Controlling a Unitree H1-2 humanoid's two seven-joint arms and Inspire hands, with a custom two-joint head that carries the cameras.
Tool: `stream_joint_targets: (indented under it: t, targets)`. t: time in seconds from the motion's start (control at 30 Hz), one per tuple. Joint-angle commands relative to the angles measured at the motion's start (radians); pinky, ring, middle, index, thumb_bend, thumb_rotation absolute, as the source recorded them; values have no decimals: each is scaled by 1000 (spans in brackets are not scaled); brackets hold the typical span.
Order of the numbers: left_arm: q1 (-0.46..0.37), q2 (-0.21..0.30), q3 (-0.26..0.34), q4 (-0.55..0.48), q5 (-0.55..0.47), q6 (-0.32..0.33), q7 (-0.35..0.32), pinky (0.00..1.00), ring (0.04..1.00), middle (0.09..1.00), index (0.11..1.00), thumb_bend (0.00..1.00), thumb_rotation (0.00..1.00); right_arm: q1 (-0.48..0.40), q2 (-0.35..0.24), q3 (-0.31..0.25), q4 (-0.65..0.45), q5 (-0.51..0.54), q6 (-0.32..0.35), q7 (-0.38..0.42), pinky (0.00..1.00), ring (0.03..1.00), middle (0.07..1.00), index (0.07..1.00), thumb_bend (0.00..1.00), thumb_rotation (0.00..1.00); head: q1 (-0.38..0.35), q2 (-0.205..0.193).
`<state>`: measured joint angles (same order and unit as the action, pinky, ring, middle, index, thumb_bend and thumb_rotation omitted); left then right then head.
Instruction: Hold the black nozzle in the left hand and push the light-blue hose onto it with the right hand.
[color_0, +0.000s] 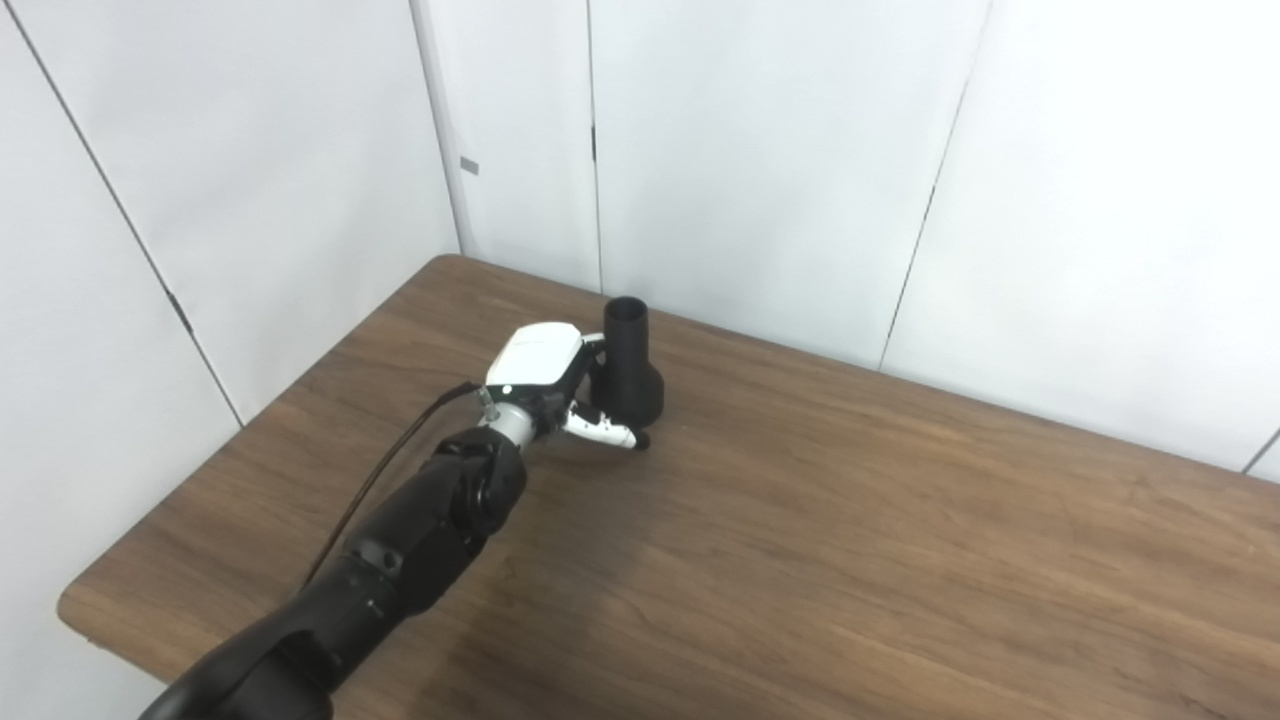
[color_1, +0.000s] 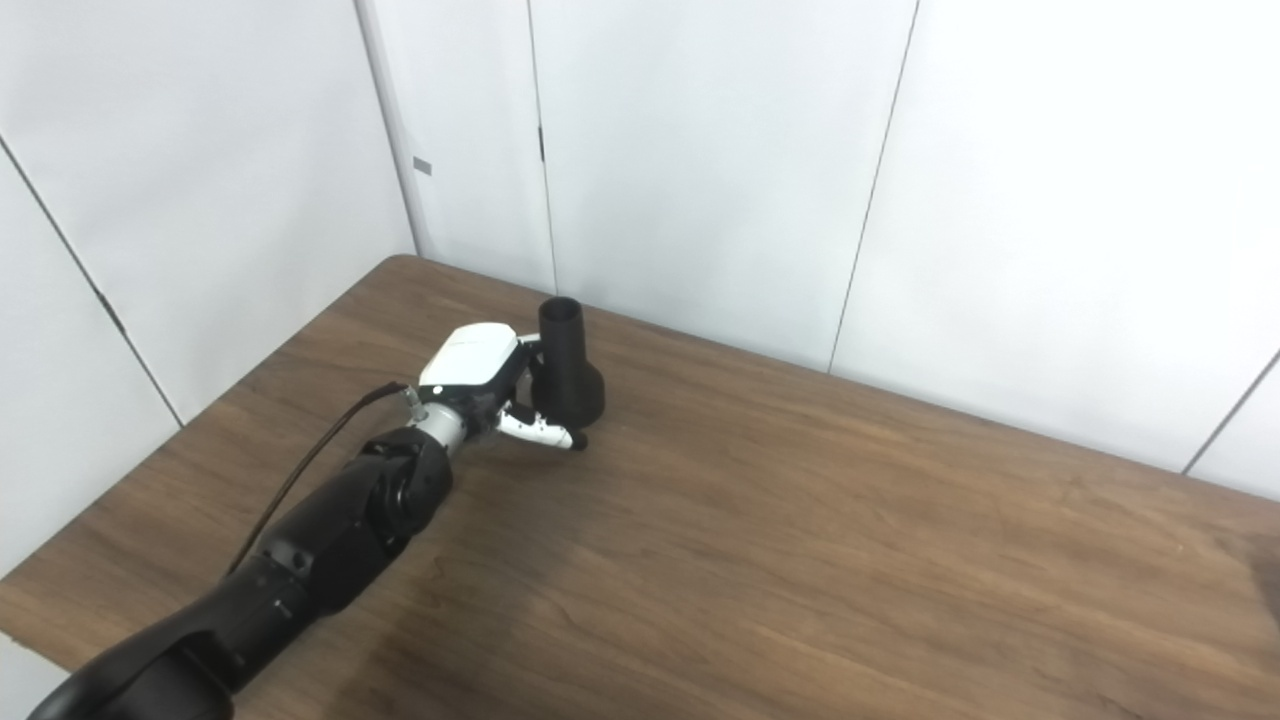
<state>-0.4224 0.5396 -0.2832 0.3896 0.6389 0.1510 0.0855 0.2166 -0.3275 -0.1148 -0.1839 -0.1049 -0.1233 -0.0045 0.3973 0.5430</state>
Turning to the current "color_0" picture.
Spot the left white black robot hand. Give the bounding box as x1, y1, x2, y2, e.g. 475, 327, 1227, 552
485, 322, 651, 453

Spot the black flared nozzle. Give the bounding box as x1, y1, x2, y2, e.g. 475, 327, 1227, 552
590, 296, 665, 433

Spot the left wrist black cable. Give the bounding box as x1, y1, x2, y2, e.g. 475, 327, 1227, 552
300, 382, 501, 591

